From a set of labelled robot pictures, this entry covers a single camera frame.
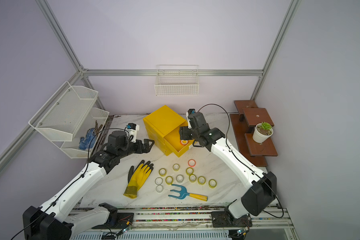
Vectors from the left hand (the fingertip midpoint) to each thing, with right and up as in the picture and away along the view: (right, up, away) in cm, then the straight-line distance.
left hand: (147, 143), depth 78 cm
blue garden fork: (+20, -29, +4) cm, 35 cm away
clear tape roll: (+17, -22, +9) cm, 29 cm away
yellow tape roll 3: (+23, -18, +13) cm, 32 cm away
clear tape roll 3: (+6, -27, +6) cm, 28 cm away
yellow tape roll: (+15, -17, +14) cm, 26 cm away
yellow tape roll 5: (+30, -23, +8) cm, 39 cm away
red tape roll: (+20, 0, +8) cm, 21 cm away
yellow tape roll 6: (+37, -24, +8) cm, 45 cm away
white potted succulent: (+63, +6, +2) cm, 63 cm away
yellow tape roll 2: (+6, -19, +12) cm, 24 cm away
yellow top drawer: (+13, +1, +7) cm, 15 cm away
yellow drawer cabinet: (+7, +10, +10) cm, 16 cm away
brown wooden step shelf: (+56, +11, +9) cm, 58 cm away
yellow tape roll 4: (+11, -23, +9) cm, 27 cm away
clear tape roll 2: (+5, -23, +8) cm, 25 cm away
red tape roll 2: (+25, -14, +16) cm, 32 cm away
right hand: (+22, +6, 0) cm, 22 cm away
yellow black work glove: (-8, -21, +8) cm, 24 cm away
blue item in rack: (-40, 0, +9) cm, 41 cm away
